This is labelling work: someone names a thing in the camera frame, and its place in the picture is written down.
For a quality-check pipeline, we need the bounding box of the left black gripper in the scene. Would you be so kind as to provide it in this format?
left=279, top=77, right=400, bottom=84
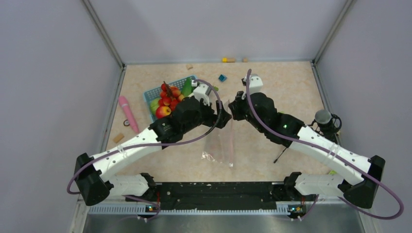
left=183, top=96, right=231, bottom=133

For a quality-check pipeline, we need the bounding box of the clear pink-dotted zip bag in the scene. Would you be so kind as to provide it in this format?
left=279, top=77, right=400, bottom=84
left=201, top=115, right=235, bottom=168

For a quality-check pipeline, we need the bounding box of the red cherry bunch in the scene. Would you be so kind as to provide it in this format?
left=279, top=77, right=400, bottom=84
left=157, top=82, right=185, bottom=111

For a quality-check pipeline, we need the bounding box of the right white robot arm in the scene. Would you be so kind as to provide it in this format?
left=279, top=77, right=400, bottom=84
left=229, top=91, right=386, bottom=209

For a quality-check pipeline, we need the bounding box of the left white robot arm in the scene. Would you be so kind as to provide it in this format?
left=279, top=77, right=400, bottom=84
left=69, top=97, right=231, bottom=206

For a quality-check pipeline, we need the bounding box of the green leafy vegetable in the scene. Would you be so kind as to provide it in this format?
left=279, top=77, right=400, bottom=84
left=181, top=78, right=219, bottom=98

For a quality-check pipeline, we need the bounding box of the blue square block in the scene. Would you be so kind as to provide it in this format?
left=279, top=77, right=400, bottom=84
left=218, top=74, right=227, bottom=82

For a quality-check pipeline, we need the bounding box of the red yellow apple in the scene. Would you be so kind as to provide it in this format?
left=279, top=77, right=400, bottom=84
left=155, top=106, right=172, bottom=119

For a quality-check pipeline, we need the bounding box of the green apple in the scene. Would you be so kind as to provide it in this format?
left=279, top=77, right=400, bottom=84
left=149, top=98, right=161, bottom=116

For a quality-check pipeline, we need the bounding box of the light blue plastic basket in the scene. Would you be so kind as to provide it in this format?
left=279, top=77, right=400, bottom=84
left=143, top=75, right=197, bottom=122

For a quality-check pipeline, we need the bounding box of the pink cylindrical bottle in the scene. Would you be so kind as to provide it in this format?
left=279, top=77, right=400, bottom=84
left=118, top=96, right=139, bottom=133

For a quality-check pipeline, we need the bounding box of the black microphone on stand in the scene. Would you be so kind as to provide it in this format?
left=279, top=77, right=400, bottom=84
left=271, top=109, right=342, bottom=143

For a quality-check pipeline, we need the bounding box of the wooden block front left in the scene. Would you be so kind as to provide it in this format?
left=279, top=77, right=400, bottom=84
left=112, top=133, right=124, bottom=144

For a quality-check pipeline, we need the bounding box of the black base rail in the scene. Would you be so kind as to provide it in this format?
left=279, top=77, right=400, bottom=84
left=125, top=181, right=305, bottom=219

